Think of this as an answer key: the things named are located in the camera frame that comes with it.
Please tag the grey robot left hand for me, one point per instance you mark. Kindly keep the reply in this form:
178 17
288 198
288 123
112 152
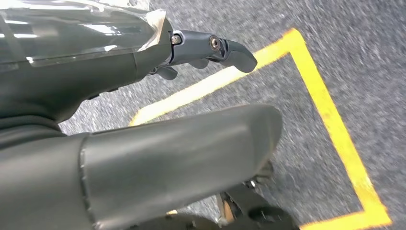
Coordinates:
158 165

